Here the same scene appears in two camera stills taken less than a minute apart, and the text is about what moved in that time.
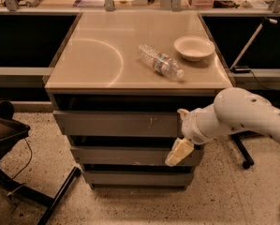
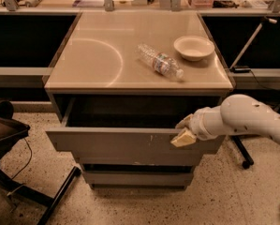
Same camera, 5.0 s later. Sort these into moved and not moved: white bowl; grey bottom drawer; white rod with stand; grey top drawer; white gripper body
Moved: grey top drawer
Not moved: grey bottom drawer; white bowl; white gripper body; white rod with stand
